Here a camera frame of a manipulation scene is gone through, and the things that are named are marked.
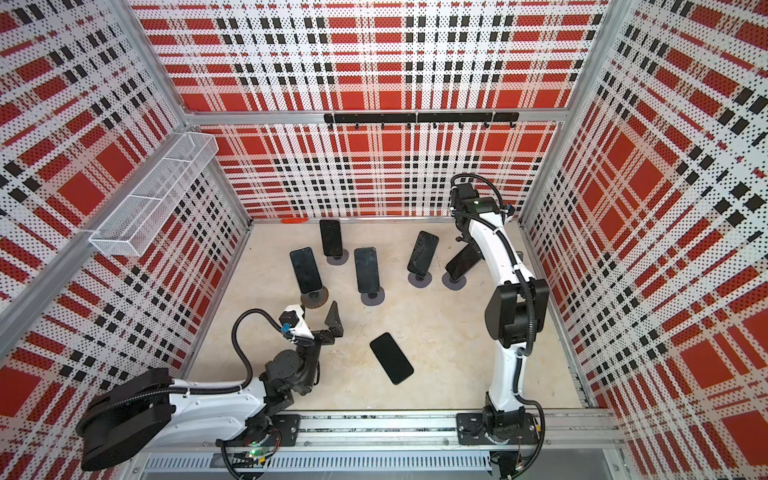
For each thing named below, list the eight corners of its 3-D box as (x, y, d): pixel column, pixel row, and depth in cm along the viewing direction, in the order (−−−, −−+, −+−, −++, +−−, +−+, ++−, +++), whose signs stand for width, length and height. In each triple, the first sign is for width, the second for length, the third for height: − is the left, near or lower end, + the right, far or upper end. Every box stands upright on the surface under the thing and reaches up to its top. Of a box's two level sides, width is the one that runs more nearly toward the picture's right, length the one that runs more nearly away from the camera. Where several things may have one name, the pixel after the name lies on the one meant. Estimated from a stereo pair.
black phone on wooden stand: (307, 302, 99) (293, 274, 86) (303, 280, 105) (289, 250, 92) (325, 297, 100) (314, 268, 87) (320, 275, 106) (309, 245, 93)
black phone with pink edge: (408, 278, 105) (408, 257, 96) (418, 251, 113) (419, 230, 104) (427, 283, 104) (429, 262, 94) (436, 256, 112) (439, 234, 102)
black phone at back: (326, 266, 110) (315, 236, 97) (329, 250, 115) (320, 219, 102) (345, 266, 110) (337, 236, 97) (347, 250, 115) (340, 219, 102)
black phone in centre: (357, 299, 100) (351, 272, 88) (360, 275, 106) (355, 247, 94) (378, 299, 100) (375, 272, 88) (380, 275, 106) (377, 247, 94)
